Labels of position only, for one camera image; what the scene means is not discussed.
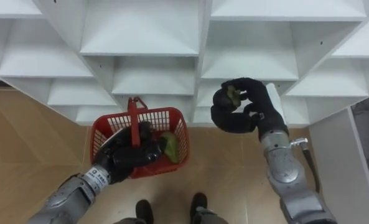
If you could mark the small green soft toy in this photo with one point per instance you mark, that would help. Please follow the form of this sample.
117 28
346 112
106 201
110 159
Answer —
234 95

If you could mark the white cabinet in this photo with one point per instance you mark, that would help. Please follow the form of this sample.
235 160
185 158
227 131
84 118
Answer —
346 161

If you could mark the red plastic shopping basket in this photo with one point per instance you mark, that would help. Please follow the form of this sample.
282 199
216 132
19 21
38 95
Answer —
162 119

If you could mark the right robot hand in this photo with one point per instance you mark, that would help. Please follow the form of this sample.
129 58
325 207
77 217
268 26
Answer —
234 119

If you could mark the white shelf unit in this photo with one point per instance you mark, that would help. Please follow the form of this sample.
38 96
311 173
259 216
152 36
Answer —
159 46

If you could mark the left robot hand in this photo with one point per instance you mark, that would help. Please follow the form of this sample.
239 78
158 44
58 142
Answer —
131 157

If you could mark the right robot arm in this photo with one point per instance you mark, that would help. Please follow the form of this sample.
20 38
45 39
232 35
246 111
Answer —
291 183

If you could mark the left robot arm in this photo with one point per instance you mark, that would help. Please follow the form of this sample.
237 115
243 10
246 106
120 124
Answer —
69 199

